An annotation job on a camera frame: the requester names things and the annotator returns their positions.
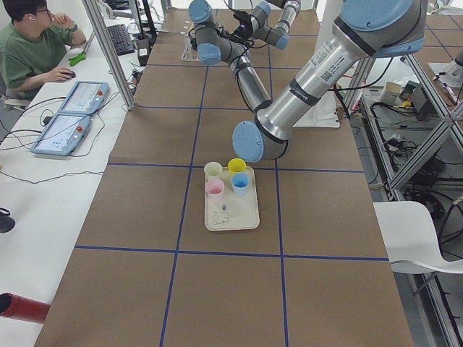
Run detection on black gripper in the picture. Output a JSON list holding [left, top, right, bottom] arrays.
[[228, 10, 254, 44]]

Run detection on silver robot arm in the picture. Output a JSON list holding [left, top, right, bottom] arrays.
[[188, 1, 427, 163], [227, 1, 301, 50]]

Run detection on yellow plastic cup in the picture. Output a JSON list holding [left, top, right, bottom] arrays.
[[227, 158, 247, 175]]

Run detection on pale green plastic cup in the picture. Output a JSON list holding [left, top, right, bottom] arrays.
[[203, 161, 223, 181]]

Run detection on blue plastic cup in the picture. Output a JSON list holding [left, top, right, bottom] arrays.
[[231, 172, 250, 196]]

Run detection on pink plastic cup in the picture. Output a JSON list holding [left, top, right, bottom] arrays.
[[205, 179, 225, 202]]

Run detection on black computer keyboard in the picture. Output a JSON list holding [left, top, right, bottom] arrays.
[[106, 24, 135, 56]]

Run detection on upper teach pendant tablet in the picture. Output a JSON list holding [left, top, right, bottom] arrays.
[[59, 81, 109, 116]]

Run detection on teach pendant tablet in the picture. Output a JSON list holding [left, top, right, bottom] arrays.
[[30, 113, 90, 156], [59, 81, 109, 116]]

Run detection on green plastic clamp tool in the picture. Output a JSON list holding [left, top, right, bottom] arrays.
[[68, 51, 86, 67]]

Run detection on black computer mouse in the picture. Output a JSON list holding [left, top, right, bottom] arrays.
[[62, 70, 76, 78]]

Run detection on cream plastic serving tray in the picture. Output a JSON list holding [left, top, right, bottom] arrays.
[[204, 166, 260, 231]]

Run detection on lower teach pendant tablet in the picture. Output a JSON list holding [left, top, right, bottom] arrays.
[[30, 113, 90, 156]]

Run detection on person in green shirt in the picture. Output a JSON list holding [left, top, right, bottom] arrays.
[[1, 1, 87, 100]]

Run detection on white plastic chair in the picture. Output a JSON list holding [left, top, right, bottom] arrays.
[[373, 201, 462, 275]]

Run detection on red cylindrical bottle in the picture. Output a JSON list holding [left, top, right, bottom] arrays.
[[1, 293, 51, 324]]

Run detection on white wire cup rack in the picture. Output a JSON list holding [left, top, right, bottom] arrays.
[[181, 20, 200, 62]]

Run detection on aluminium frame pillar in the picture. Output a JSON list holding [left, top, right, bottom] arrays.
[[82, 0, 135, 111]]

